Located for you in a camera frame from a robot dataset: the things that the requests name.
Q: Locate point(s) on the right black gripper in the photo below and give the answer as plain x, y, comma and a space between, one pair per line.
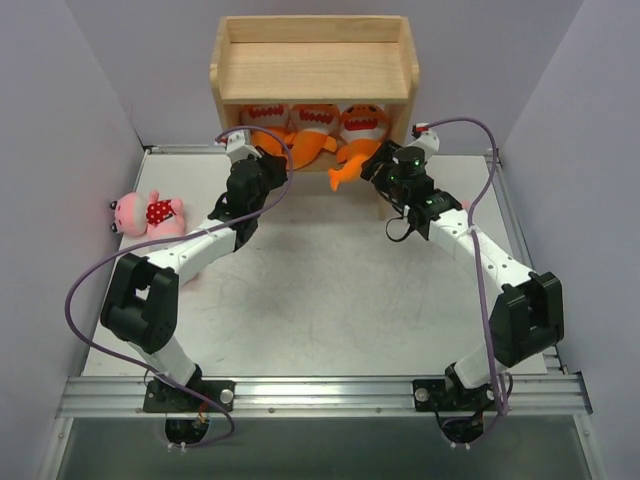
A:
379, 163

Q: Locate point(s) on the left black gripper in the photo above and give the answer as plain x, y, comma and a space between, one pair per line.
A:
273, 166

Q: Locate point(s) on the orange shark plush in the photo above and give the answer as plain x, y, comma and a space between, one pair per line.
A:
313, 128
272, 117
362, 128

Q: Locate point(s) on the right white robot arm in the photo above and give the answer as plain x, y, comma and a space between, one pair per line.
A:
523, 310

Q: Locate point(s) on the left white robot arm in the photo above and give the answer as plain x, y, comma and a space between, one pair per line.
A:
141, 304

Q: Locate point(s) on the wooden three-tier shelf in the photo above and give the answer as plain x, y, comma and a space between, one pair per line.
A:
312, 59

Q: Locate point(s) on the pink plush red polka-dot shirt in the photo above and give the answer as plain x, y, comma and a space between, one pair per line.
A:
134, 214

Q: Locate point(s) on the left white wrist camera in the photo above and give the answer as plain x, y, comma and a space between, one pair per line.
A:
238, 145

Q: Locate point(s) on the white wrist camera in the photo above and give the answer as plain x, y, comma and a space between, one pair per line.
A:
425, 138
238, 145

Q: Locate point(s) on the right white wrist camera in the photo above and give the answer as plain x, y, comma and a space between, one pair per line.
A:
425, 138

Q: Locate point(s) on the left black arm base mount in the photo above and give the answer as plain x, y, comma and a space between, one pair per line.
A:
163, 398

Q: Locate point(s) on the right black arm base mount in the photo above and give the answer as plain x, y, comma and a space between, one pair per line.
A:
433, 395

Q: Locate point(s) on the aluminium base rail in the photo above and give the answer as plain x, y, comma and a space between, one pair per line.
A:
111, 397

